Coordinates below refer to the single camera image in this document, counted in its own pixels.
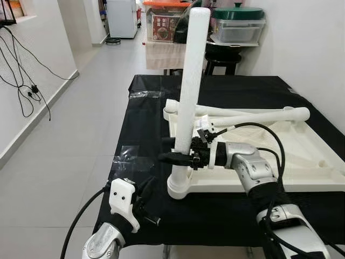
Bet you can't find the black tablecloth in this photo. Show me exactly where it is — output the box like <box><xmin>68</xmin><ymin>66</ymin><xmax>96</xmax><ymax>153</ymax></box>
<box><xmin>94</xmin><ymin>74</ymin><xmax>345</xmax><ymax>249</ymax></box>

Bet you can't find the beige cloth covered table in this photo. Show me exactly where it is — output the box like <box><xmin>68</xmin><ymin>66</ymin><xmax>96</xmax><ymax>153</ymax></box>
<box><xmin>144</xmin><ymin>40</ymin><xmax>187</xmax><ymax>70</ymax></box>

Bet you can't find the black round stool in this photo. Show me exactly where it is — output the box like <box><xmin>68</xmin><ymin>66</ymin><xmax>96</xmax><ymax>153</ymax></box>
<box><xmin>205</xmin><ymin>53</ymin><xmax>242</xmax><ymax>75</ymax></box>

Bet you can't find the white plastic table top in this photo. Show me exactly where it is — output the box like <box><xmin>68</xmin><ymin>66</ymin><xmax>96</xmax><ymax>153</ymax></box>
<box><xmin>163</xmin><ymin>105</ymin><xmax>345</xmax><ymax>200</ymax></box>

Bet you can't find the black plastic bag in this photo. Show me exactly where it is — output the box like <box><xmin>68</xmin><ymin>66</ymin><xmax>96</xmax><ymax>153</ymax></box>
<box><xmin>172</xmin><ymin>4</ymin><xmax>190</xmax><ymax>44</ymax></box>

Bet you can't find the orange lid storage box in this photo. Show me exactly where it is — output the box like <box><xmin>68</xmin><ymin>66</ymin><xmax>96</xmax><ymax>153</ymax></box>
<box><xmin>143</xmin><ymin>0</ymin><xmax>190</xmax><ymax>43</ymax></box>

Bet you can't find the clear plastic container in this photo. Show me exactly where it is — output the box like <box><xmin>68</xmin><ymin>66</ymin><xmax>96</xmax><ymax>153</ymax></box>
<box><xmin>213</xmin><ymin>19</ymin><xmax>266</xmax><ymax>45</ymax></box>

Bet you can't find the white appliance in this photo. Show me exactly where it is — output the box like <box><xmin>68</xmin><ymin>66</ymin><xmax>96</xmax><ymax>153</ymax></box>
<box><xmin>106</xmin><ymin>0</ymin><xmax>138</xmax><ymax>39</ymax></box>

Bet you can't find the green pot lid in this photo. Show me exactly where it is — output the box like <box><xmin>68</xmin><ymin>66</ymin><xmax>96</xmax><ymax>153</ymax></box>
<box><xmin>212</xmin><ymin>3</ymin><xmax>265</xmax><ymax>21</ymax></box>

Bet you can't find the orange container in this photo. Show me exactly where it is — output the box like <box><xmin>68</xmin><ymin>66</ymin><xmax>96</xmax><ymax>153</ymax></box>
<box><xmin>10</xmin><ymin>1</ymin><xmax>25</xmax><ymax>18</ymax></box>

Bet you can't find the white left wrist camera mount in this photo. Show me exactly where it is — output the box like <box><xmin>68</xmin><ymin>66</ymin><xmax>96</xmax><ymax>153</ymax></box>
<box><xmin>109</xmin><ymin>179</ymin><xmax>142</xmax><ymax>233</ymax></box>

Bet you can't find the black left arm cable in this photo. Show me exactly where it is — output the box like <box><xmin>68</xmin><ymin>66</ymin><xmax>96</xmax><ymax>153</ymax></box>
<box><xmin>60</xmin><ymin>186</ymin><xmax>111</xmax><ymax>259</ymax></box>

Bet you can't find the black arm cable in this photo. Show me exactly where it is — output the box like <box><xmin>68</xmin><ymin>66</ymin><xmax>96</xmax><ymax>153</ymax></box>
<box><xmin>60</xmin><ymin>186</ymin><xmax>111</xmax><ymax>259</ymax></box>
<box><xmin>213</xmin><ymin>122</ymin><xmax>345</xmax><ymax>259</ymax></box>

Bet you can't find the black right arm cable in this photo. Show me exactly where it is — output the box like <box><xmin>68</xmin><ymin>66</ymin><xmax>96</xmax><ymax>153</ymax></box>
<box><xmin>213</xmin><ymin>122</ymin><xmax>345</xmax><ymax>259</ymax></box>

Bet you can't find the black wall cable with plug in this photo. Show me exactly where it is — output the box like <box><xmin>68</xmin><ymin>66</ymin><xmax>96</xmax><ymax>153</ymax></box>
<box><xmin>0</xmin><ymin>32</ymin><xmax>52</xmax><ymax>120</ymax></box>

